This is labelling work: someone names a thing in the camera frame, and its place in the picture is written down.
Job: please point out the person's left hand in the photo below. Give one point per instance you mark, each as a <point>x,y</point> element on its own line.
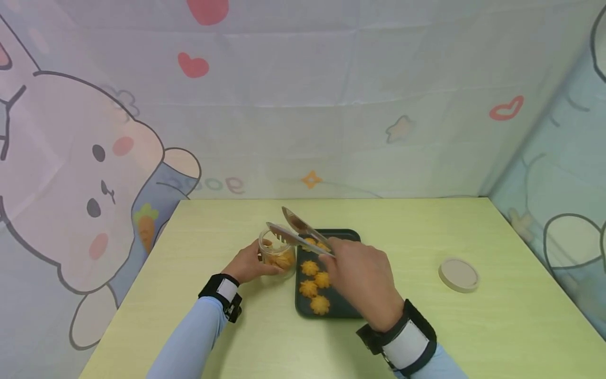
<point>244,266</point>

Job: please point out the person's right hand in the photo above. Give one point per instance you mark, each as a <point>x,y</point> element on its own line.
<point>364,281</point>

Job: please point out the person's left thumb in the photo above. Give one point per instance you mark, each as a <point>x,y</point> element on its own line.
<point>272,270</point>

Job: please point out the person's left index finger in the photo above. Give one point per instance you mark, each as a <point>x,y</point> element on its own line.
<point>263,244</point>

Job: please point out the person's right index finger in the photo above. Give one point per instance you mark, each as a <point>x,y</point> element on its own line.
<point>344,245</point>

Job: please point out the person's right thumb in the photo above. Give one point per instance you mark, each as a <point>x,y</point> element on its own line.
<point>330,272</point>

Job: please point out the clear glass jar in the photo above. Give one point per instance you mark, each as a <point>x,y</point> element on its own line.
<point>278,252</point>

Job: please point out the metal serving tongs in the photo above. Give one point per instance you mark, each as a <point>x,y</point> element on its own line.
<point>294,238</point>

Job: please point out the person's right forearm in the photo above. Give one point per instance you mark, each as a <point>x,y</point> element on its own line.
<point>442,368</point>

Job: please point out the heap of yellow cookies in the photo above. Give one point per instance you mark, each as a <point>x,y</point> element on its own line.
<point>284,260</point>

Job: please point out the group of yellow flower cookies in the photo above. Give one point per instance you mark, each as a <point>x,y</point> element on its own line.
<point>320,305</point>

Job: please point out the black rectangular tray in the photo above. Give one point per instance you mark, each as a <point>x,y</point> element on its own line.
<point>303,310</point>

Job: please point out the black wrist band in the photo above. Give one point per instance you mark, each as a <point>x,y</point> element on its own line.
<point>226,290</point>
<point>407,345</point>

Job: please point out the round beige jar lid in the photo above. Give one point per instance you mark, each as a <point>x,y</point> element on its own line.
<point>458,275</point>

